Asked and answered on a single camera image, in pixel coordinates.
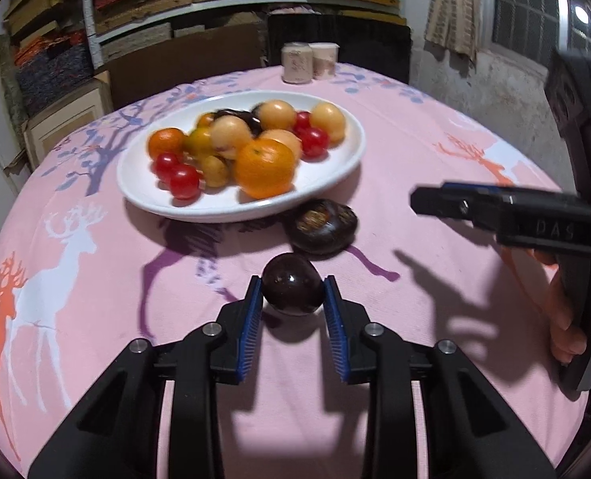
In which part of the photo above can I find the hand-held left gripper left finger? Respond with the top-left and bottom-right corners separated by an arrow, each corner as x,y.
27,275 -> 264,479

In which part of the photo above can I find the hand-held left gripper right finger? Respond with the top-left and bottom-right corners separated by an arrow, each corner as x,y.
324,275 -> 558,479

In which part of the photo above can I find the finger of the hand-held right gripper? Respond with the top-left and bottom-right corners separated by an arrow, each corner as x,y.
441,182 -> 515,195
409,186 -> 503,241

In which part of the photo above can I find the dark purple plum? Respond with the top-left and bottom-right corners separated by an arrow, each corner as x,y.
261,253 -> 325,317
243,105 -> 264,138

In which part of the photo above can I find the white plate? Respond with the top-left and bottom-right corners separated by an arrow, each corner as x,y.
117,91 -> 366,224

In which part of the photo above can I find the pale yellow plum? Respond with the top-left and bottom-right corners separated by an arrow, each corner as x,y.
258,100 -> 297,131
210,116 -> 253,160
309,102 -> 347,143

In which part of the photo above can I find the large orange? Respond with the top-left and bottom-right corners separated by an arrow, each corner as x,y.
234,138 -> 296,199

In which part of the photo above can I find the orange mandarin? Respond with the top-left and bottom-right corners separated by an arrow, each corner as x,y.
148,128 -> 186,158

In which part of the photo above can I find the person's right hand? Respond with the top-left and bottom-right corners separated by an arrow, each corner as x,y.
530,252 -> 588,366

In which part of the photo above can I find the pink deer print tablecloth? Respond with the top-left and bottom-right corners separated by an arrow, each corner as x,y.
0,62 -> 588,479

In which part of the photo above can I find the black flat panel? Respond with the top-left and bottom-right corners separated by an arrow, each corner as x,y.
266,14 -> 412,85

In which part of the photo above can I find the beige woven curtain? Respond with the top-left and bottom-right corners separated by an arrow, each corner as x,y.
424,0 -> 491,68

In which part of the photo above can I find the white paper cup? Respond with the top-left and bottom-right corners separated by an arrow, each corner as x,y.
310,42 -> 339,79

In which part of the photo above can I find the barred window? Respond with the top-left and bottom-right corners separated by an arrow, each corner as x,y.
480,0 -> 591,75

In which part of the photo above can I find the beige drink can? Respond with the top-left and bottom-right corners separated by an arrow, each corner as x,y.
281,42 -> 315,84

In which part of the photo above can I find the dark brown board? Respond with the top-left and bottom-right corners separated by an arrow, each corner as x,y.
107,24 -> 269,111

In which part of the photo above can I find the beige framed panel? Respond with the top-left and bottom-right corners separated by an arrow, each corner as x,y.
22,71 -> 114,170

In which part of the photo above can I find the pile of blue patterned boxes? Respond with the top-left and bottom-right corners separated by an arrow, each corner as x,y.
13,30 -> 97,118

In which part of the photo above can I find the white metal shelf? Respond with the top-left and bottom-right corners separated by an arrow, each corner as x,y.
82,0 -> 406,68

